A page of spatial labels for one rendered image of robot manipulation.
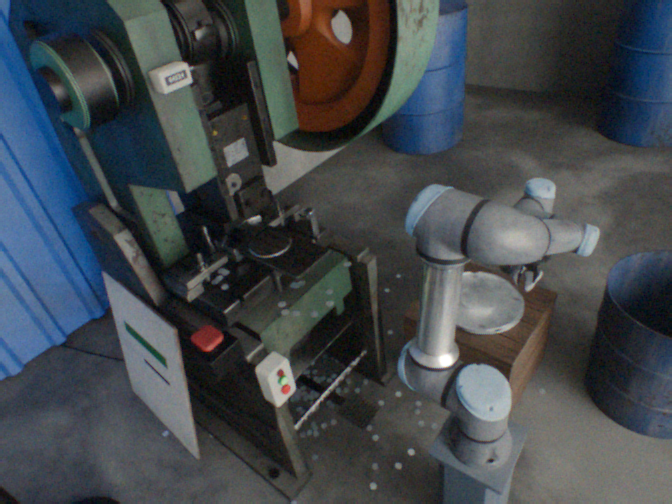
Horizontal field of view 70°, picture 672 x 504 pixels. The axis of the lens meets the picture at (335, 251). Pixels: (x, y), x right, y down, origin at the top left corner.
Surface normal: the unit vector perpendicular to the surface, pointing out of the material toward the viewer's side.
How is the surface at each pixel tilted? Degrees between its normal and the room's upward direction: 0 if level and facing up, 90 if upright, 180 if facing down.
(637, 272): 88
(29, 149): 90
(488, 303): 0
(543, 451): 0
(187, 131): 90
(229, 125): 90
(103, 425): 0
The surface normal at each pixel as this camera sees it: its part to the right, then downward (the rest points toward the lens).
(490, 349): -0.13, -0.78
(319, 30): -0.63, 0.54
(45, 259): 0.77, 0.31
